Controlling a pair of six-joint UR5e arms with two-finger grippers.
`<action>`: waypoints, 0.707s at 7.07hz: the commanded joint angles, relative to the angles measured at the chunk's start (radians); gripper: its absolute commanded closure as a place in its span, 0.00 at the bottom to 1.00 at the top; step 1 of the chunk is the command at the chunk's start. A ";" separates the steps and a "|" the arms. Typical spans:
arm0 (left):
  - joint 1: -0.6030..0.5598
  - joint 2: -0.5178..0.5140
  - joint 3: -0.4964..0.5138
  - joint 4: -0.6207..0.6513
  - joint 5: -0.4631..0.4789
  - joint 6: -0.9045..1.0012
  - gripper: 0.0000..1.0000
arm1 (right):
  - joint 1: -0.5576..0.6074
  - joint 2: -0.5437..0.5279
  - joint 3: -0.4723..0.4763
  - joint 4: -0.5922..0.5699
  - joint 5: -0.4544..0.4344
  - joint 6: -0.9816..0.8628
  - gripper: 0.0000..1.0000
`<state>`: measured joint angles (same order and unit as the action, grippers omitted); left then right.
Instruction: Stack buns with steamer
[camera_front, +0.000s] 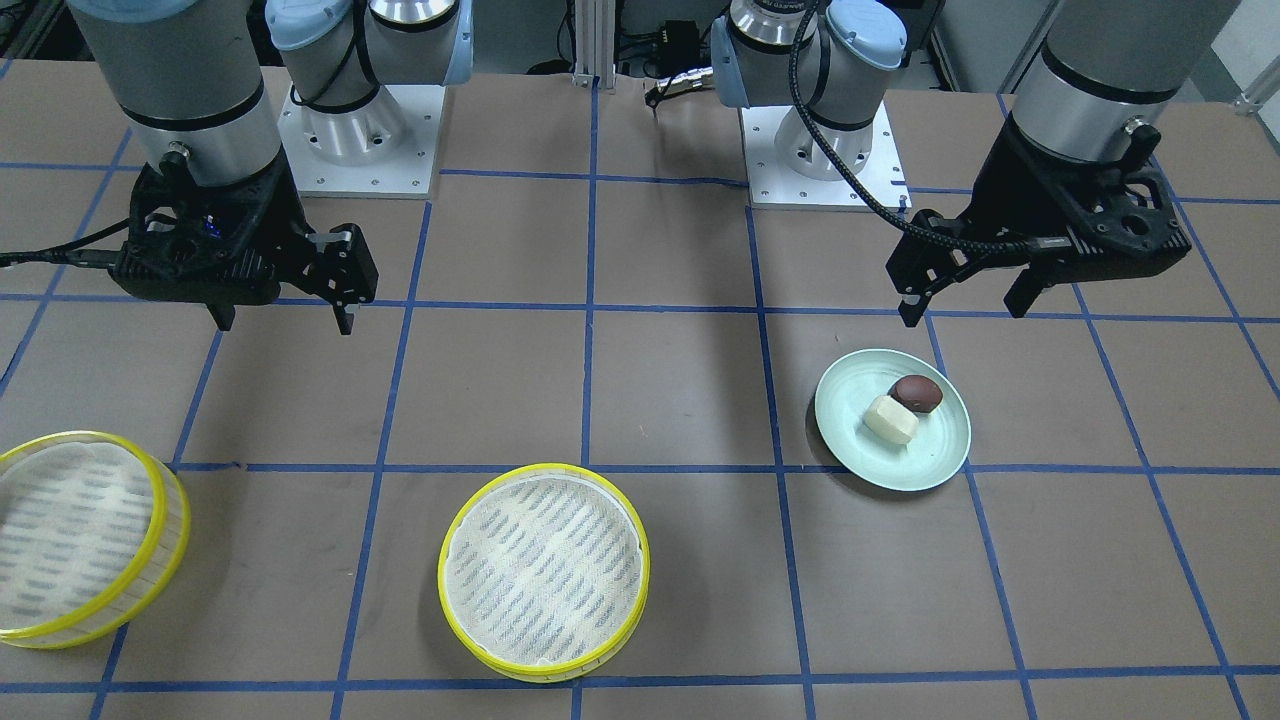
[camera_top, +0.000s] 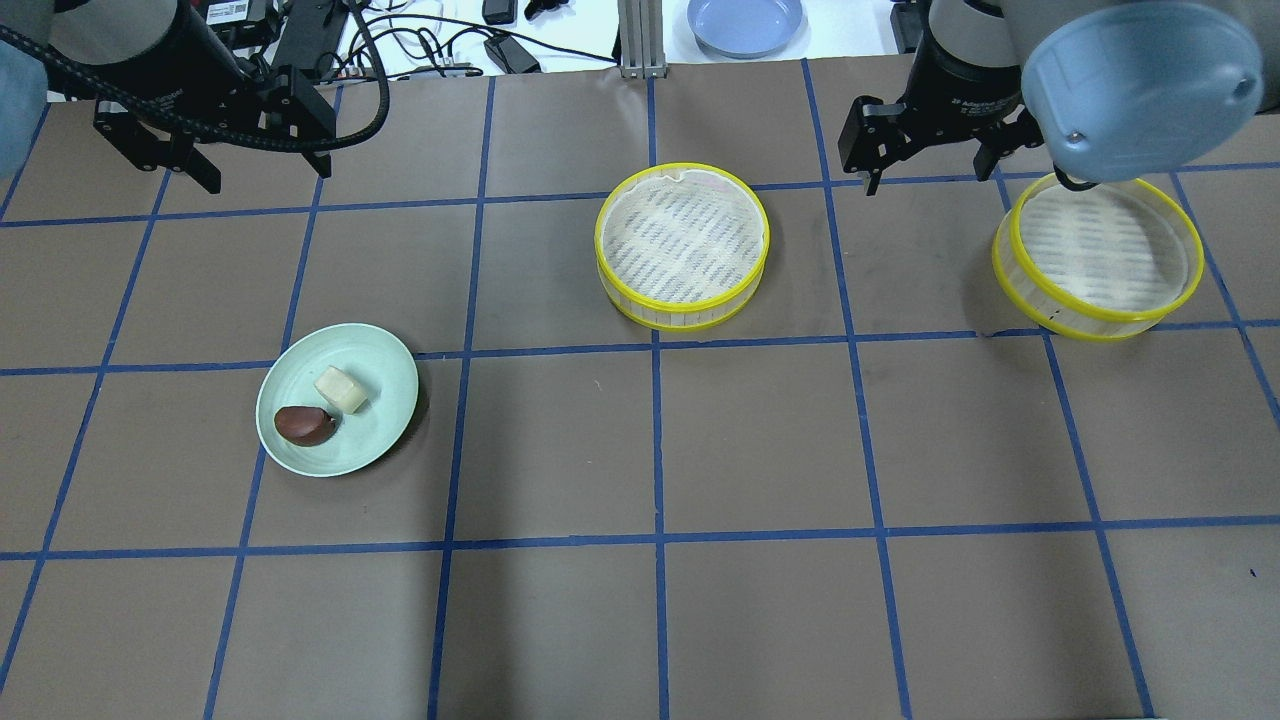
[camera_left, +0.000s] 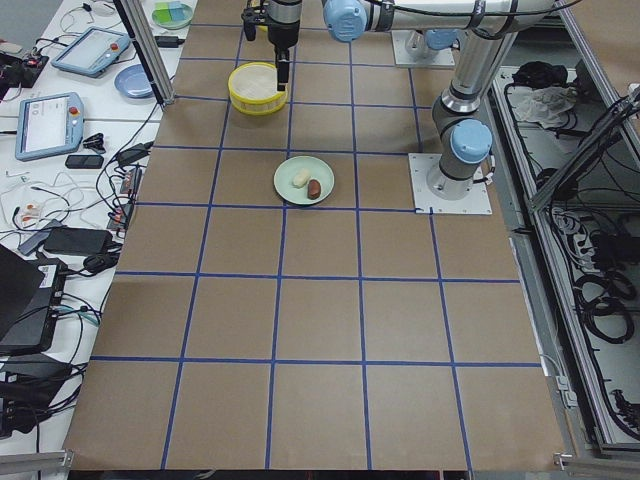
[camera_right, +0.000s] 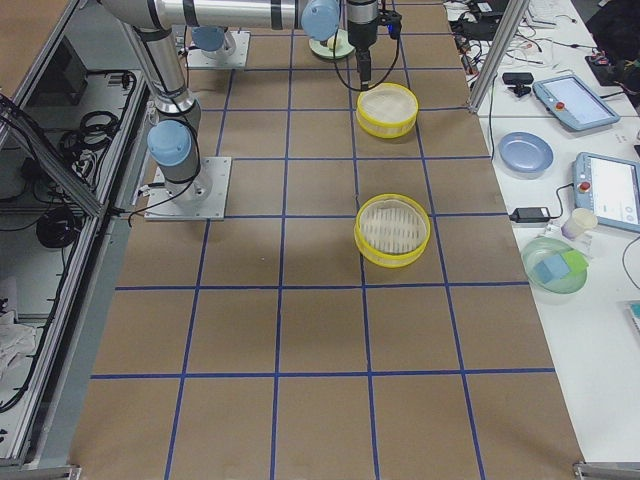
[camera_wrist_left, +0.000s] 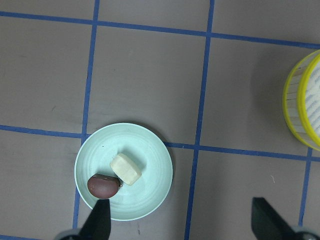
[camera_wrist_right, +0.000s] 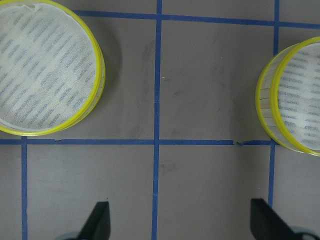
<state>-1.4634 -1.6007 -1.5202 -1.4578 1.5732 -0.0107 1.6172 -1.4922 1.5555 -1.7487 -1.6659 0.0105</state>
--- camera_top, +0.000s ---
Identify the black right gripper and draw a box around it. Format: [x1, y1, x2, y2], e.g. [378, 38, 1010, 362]
[838, 20, 1044, 196]

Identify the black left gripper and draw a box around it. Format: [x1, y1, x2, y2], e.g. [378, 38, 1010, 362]
[93, 20, 338, 196]

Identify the yellow rimmed steamer basket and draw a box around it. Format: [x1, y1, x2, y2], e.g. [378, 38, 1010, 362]
[593, 161, 772, 332]
[989, 174, 1206, 343]

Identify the white steamed bun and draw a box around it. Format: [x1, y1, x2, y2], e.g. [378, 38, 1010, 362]
[314, 365, 369, 415]

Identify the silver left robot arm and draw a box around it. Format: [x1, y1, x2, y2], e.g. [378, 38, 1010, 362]
[3, 1, 346, 193]

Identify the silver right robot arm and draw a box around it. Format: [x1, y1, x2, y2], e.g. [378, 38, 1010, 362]
[838, 1, 1279, 195]

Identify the blue plate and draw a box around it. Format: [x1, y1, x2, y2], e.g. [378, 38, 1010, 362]
[685, 1, 805, 59]

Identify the black power adapter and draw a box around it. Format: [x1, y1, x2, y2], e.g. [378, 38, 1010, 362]
[483, 35, 541, 76]

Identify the light green plate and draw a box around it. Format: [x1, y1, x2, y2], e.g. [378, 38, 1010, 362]
[255, 323, 420, 478]

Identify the brown bun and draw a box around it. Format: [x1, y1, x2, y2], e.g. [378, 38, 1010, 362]
[273, 406, 338, 447]

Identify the aluminium frame post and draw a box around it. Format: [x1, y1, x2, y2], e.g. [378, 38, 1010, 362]
[617, 0, 669, 79]

